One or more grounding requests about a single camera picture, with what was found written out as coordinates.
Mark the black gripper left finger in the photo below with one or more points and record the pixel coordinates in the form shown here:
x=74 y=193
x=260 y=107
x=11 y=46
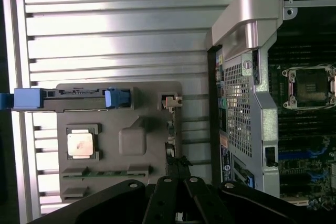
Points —
x=162 y=200

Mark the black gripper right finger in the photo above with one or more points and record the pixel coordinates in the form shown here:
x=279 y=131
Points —
x=199 y=197

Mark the green RAM stick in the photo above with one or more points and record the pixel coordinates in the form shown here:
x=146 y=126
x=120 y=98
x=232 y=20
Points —
x=105 y=174

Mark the gray parts rack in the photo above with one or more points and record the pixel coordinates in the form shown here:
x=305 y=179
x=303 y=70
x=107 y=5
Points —
x=110 y=119

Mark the silver CPU chip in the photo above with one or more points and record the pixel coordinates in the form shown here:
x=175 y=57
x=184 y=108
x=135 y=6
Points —
x=80 y=145

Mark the open PC case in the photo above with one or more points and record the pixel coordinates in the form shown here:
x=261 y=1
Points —
x=267 y=116

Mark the green motherboard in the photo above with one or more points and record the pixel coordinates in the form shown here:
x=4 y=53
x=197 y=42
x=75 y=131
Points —
x=296 y=129

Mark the blue expansion slot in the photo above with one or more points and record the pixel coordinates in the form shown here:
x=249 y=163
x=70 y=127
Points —
x=316 y=154

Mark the hard disk with blue carrier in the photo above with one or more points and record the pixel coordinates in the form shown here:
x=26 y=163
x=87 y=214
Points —
x=73 y=102

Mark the CPU socket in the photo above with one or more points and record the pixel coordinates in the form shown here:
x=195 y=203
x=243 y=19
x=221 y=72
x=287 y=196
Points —
x=309 y=87

